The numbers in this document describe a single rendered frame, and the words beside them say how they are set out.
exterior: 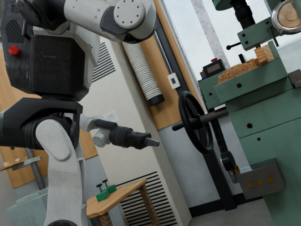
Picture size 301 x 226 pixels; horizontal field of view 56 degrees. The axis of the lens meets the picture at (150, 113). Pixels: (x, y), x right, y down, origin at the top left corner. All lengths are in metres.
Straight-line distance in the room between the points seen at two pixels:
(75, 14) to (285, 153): 0.74
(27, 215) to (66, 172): 1.91
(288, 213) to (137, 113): 1.65
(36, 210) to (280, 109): 2.24
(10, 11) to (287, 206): 1.09
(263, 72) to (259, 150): 0.25
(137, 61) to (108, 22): 1.81
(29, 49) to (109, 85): 1.58
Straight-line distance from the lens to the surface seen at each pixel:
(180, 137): 2.62
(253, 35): 1.16
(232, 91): 0.92
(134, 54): 2.57
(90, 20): 0.79
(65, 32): 0.96
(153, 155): 2.41
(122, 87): 2.47
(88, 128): 1.31
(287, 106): 0.96
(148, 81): 2.49
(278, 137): 0.97
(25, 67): 1.00
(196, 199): 2.73
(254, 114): 0.96
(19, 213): 2.90
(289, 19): 1.06
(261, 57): 0.83
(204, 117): 1.20
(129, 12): 0.72
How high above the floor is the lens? 0.82
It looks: 5 degrees up
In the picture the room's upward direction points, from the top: 22 degrees counter-clockwise
